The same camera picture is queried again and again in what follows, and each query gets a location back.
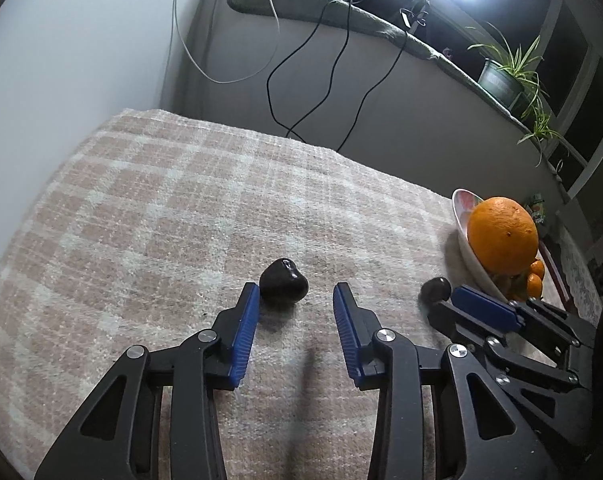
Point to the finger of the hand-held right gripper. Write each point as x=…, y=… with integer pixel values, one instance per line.
x=461, y=325
x=481, y=304

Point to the green packet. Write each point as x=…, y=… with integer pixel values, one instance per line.
x=536, y=208

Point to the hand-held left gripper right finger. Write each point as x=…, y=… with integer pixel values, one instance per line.
x=349, y=340

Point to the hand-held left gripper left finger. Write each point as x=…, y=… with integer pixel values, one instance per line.
x=244, y=335

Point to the spider plant in grey pot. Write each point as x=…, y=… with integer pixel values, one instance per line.
x=499, y=80

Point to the lace tablecloth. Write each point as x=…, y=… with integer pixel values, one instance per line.
x=576, y=270

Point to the window frame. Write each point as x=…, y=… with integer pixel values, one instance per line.
x=584, y=80

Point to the large bumpy orange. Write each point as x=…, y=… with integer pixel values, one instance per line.
x=504, y=235

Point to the beige checked blanket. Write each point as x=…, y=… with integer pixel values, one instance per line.
x=156, y=210

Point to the white fruit bowl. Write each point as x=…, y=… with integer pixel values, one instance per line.
x=474, y=260

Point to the small tangerine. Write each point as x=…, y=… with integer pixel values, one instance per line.
x=534, y=287
x=537, y=269

